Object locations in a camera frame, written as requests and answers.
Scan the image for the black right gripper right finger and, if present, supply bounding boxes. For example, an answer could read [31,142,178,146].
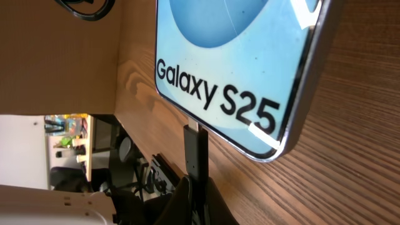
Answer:
[206,177,239,225]

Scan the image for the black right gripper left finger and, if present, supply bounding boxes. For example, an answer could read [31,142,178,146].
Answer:
[156,177,192,225]

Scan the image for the black charger cable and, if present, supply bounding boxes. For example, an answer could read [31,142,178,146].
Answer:
[182,117,209,225]

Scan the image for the blue screen smartphone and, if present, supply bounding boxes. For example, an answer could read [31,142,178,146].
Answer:
[154,0,344,163]

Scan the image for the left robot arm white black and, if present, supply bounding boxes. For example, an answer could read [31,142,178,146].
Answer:
[1,185,148,225]

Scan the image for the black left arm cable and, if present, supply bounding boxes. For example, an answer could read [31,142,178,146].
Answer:
[52,0,116,22]

